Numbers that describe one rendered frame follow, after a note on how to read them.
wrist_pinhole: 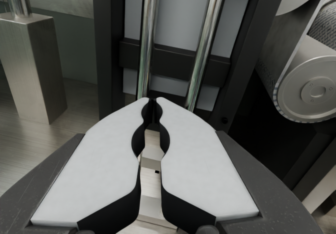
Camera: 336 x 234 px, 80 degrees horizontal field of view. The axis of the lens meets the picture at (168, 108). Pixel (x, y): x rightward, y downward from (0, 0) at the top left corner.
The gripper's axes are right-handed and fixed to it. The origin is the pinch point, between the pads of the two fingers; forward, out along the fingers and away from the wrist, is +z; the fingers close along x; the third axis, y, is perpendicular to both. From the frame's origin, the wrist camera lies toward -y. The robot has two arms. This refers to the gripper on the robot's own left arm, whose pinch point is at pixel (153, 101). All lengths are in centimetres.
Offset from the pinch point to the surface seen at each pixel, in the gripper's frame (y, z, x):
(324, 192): 26.9, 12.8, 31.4
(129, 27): -2.3, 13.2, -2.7
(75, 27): 5, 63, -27
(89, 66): 18, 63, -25
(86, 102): 27, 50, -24
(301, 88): 7.8, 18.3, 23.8
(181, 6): -4.5, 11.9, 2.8
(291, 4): -4.4, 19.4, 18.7
